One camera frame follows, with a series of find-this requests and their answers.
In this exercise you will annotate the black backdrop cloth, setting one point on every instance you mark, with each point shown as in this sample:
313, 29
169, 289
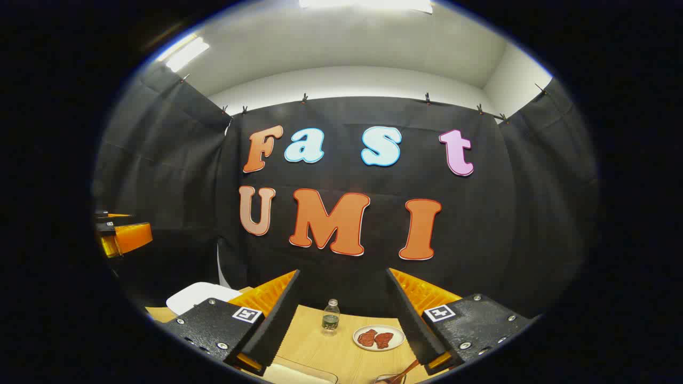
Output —
373, 256

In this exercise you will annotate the long ceiling light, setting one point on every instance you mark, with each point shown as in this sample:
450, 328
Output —
368, 4

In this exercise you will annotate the red meat piece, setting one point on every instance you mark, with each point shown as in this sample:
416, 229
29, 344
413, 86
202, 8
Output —
367, 337
384, 340

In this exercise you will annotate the white round plate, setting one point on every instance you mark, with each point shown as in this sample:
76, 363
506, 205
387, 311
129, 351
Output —
399, 337

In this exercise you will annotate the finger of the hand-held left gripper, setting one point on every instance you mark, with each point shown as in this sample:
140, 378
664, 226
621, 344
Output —
133, 237

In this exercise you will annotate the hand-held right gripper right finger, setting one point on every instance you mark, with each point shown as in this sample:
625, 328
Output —
415, 320

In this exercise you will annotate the slanted ceiling light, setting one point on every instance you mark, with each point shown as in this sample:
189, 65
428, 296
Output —
187, 53

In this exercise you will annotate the clear plastic water bottle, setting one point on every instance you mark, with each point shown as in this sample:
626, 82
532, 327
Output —
331, 320

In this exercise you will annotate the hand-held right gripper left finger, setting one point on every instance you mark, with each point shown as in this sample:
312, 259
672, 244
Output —
269, 320

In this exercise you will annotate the white rice cooker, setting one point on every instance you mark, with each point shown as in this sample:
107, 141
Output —
197, 296

